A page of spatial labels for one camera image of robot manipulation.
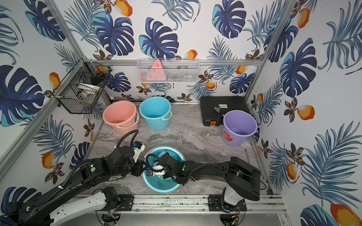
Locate teal plastic bucket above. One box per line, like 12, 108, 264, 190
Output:
139, 97, 172, 131

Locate pink triangle item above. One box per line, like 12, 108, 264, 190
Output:
145, 59, 167, 82

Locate clear wall shelf basket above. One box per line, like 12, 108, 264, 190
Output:
137, 58, 200, 83

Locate black tool case orange latches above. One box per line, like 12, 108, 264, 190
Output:
200, 96, 249, 127

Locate purple plastic bucket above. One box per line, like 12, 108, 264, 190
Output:
222, 110, 257, 147

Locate light teal cloth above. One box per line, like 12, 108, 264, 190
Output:
153, 169, 170, 179

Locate black wire basket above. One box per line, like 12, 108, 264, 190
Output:
52, 58, 112, 115

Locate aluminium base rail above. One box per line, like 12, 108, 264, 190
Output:
55, 193, 286, 214

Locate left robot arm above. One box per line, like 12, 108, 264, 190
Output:
1, 130, 144, 226

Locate pink plastic bucket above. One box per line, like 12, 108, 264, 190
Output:
103, 101, 140, 136

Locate teal bucket with label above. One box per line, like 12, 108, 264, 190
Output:
142, 146, 186, 193

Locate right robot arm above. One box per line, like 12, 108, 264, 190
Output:
145, 153, 262, 201

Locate silver metal pipe fitting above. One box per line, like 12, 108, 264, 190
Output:
214, 106, 221, 114

